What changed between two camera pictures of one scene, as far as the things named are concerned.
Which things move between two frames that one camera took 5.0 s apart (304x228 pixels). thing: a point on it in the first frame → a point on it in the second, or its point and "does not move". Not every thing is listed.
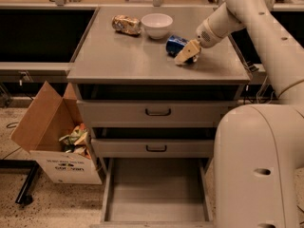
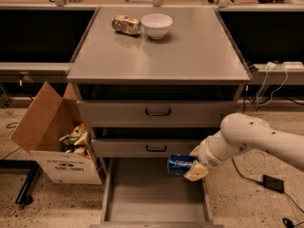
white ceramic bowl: (157, 25) does not move
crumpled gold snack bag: (126, 24) does not move
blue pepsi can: (174, 45) → (180, 163)
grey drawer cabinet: (148, 89) does not move
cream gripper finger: (193, 47) → (196, 172)
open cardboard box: (47, 119) does not move
